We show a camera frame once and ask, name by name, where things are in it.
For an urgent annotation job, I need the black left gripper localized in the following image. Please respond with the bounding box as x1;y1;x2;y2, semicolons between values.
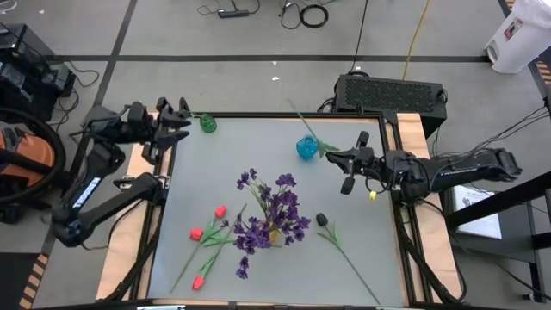
127;96;193;166

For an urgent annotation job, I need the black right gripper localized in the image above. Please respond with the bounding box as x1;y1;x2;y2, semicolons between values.
325;130;391;195

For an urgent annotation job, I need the small green glass vase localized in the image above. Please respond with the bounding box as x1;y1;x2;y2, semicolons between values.
199;113;218;134

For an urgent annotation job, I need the blue textured glass vase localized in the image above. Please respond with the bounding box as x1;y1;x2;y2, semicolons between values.
295;133;321;162

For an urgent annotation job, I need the black computer case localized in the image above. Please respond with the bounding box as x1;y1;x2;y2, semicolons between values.
334;73;449;140

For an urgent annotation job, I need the orange vacuum cleaner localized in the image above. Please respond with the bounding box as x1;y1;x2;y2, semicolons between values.
0;120;57;190
0;107;68;206

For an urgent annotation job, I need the black power strip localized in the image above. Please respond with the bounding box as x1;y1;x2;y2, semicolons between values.
217;9;251;20

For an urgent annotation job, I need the small purple flower sprig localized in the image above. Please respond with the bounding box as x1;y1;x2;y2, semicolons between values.
235;255;251;281

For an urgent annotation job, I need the white printed paper sheet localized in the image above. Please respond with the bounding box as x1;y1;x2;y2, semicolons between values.
452;185;504;240

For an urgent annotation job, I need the black electronics stack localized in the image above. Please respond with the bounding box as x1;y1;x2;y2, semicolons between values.
0;23;77;122

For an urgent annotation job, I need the black equipment cart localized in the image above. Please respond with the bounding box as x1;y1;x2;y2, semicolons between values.
443;170;551;264

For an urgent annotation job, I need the black mat with striped edge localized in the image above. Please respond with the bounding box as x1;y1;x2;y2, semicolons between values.
0;252;49;310
533;59;551;86

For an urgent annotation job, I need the white trash bin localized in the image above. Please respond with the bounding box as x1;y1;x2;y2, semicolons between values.
484;0;551;75

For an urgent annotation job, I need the black metal table frame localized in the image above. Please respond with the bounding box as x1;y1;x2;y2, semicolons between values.
131;96;431;310

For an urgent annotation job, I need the black hanging cable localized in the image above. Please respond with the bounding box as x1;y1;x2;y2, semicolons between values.
348;0;370;73

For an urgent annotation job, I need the yellow hanging cable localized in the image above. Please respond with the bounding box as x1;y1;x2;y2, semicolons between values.
402;0;432;81

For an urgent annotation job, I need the coiled black cable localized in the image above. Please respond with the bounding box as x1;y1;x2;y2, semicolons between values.
299;3;330;29

